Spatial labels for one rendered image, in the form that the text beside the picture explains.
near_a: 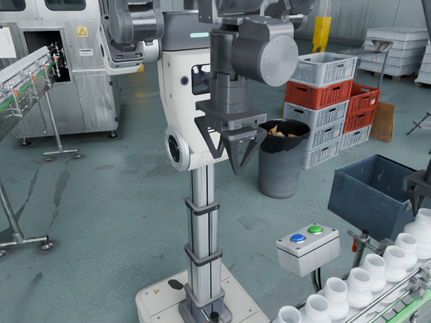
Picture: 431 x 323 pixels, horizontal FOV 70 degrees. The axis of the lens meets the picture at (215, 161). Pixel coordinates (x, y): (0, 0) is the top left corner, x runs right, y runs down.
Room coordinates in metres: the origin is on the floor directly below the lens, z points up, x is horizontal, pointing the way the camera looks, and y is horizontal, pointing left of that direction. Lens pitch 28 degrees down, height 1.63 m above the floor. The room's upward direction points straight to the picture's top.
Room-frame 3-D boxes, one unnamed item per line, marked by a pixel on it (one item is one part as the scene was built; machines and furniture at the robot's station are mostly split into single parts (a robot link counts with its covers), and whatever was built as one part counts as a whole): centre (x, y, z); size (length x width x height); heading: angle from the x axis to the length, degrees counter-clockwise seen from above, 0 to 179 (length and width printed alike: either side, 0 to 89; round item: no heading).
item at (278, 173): (2.50, -0.59, 0.32); 0.45 x 0.45 x 0.64
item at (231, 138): (0.43, -0.03, 1.44); 0.07 x 0.07 x 0.09; 32
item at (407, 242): (0.52, -0.42, 1.09); 0.06 x 0.06 x 0.17
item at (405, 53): (7.53, -4.23, 0.50); 1.23 x 1.05 x 1.00; 120
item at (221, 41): (0.44, -0.02, 1.57); 0.07 x 0.06 x 0.07; 32
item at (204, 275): (0.98, 0.05, 0.49); 0.13 x 0.13 x 0.40; 31
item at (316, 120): (3.20, -1.08, 0.55); 0.61 x 0.41 x 0.22; 129
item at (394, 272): (0.48, -0.38, 1.08); 0.06 x 0.06 x 0.17
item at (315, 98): (3.20, -1.08, 0.78); 0.61 x 0.41 x 0.22; 128
